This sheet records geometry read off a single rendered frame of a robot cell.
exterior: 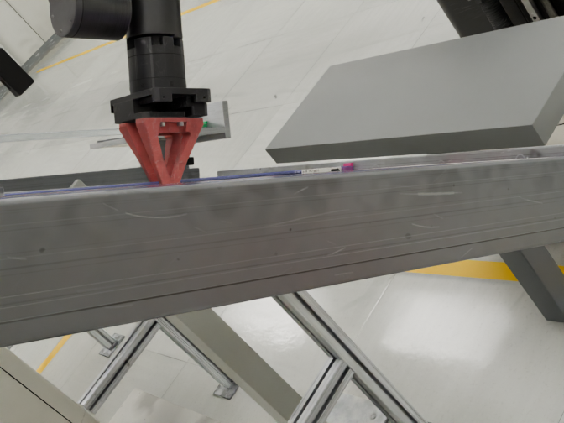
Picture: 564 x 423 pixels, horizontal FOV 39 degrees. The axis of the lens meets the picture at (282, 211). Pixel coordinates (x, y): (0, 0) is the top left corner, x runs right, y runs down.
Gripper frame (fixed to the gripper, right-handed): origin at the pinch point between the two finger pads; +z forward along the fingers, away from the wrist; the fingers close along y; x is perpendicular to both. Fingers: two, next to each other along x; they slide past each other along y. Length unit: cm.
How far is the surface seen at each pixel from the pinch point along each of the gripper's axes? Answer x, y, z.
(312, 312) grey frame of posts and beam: 44, -33, 23
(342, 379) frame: 49, -33, 36
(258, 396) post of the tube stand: 49, -59, 43
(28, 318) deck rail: -27.7, 38.1, 5.7
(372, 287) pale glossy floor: 99, -77, 29
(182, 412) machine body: 9.4, -17.5, 29.2
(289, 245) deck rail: -13.4, 38.1, 4.0
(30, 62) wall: 264, -769, -147
